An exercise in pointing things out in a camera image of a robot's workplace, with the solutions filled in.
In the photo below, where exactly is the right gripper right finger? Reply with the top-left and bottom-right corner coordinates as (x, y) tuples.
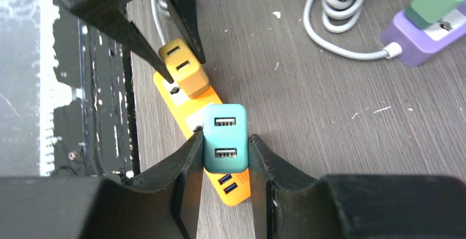
(249, 135), (465, 238)

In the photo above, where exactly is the teal plug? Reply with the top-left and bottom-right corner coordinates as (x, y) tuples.
(203, 104), (248, 174)

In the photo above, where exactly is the white coiled cable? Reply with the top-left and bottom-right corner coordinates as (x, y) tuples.
(149, 0), (403, 62)

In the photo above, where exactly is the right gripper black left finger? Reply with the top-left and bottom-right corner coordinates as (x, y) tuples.
(1, 132), (203, 238)

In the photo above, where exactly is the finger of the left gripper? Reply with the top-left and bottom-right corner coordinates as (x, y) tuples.
(157, 0), (206, 64)

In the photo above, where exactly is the purple power strip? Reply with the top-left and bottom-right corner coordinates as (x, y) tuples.
(380, 3), (465, 66)

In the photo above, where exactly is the orange power strip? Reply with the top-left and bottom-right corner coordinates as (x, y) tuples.
(153, 72), (251, 207)

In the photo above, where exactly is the yellow plug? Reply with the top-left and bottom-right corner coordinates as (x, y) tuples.
(158, 38), (210, 99)

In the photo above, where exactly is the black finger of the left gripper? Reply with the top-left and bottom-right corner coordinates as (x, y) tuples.
(55, 0), (174, 83)

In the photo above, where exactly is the green plug on purple strip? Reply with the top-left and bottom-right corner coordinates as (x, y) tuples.
(404, 0), (465, 29)

